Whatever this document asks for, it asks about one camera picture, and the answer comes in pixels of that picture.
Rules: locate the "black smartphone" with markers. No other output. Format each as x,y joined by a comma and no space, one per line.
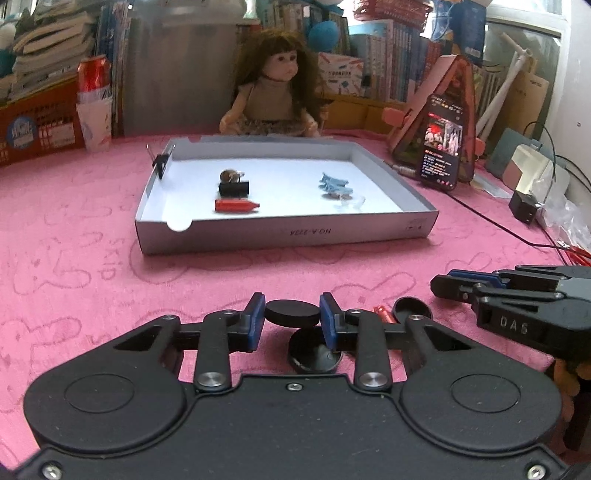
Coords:
441,138

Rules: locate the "large red crayon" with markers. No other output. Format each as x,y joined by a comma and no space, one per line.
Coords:
233,206

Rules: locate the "clear plastic cap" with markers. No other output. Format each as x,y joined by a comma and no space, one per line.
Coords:
353,202

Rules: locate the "black power adapter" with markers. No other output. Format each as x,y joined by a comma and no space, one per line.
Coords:
524,207

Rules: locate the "red soda can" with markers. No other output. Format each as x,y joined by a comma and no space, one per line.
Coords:
94,76

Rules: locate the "white cardboard box tray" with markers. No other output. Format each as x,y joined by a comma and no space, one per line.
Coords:
286,184

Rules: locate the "teal card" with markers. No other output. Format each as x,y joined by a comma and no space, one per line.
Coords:
501,152

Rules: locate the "red alligator clips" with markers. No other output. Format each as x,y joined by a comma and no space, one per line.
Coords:
577,251

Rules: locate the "grey metal board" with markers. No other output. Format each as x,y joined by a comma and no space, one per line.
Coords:
180,69

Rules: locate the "white printed box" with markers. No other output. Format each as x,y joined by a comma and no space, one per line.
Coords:
341,74

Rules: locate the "yellow cardboard box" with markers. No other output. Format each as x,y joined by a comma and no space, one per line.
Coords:
355,113

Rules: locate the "white pink device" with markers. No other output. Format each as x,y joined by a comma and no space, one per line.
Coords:
531,166

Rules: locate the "large black binder clip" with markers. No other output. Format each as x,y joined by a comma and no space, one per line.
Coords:
233,188

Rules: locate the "large brown nut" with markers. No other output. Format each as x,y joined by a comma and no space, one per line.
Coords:
227,174

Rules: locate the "clear plastic bag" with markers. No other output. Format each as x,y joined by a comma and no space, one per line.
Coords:
568,212

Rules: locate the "pink house-shaped phone stand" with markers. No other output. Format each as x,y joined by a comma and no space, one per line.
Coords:
455,74

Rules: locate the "pink rabbit-print cloth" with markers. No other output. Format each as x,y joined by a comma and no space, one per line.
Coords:
92,277

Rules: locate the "small black round cap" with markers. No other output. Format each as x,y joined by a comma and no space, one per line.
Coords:
411,307

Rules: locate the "row of shelved books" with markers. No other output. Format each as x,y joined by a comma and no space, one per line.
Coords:
397,60

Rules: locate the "blue standing books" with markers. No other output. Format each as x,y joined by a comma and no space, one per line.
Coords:
113,41

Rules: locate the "small black binder clip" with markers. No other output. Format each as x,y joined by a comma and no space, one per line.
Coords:
160,164

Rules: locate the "brown-haired doll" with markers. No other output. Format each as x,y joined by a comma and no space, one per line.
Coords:
270,97

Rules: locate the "small red crayon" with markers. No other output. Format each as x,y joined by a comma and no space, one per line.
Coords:
384,314

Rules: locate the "black round lid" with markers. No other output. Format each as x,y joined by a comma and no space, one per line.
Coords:
293,313

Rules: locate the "blue fuzzy ball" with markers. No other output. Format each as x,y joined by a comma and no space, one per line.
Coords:
325,36

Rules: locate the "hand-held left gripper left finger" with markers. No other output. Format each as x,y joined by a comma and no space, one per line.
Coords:
254,323

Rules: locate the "orange plastic crate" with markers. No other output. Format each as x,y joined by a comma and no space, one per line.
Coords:
41,124

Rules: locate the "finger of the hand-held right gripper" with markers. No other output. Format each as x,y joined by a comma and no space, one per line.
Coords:
455,287
475,275

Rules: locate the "person's right hand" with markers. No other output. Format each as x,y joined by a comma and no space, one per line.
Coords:
565,376

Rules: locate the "white paper cup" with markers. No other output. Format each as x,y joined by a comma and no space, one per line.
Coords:
94,127

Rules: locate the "black round container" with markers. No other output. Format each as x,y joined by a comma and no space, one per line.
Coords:
314,355

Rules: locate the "blue plush toy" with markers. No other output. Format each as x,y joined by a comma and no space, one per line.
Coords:
5,55

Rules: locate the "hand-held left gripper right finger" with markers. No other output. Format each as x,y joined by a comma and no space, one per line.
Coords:
328,323

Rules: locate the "red plastic basket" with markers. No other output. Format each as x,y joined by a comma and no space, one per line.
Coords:
401,14

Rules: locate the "stack of books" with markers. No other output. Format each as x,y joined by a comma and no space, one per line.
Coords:
51,46

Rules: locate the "brown cardboard sheet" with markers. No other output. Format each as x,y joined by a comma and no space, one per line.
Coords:
531,101

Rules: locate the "white plastic rack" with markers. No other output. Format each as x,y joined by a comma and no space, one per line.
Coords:
503,87

